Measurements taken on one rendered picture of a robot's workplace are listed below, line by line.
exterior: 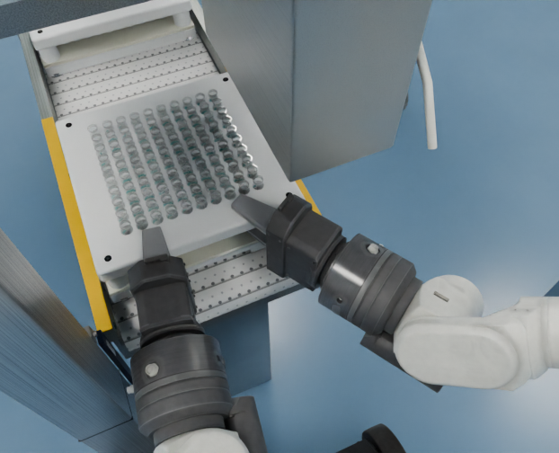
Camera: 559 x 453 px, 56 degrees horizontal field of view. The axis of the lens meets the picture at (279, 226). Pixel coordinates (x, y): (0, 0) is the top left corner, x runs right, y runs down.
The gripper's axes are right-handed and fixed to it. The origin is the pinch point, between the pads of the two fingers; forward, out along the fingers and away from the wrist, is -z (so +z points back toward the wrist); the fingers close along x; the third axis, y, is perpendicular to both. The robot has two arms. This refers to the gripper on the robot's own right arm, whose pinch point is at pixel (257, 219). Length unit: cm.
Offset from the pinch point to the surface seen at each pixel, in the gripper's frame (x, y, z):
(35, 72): 4.0, 4.2, -43.8
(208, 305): 7.4, -9.5, -0.7
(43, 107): 3.9, -0.1, -37.3
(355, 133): -18.2, 2.5, 8.8
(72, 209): 3.2, -10.2, -20.9
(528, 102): 92, 144, 17
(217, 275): 6.8, -6.0, -2.0
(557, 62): 92, 172, 19
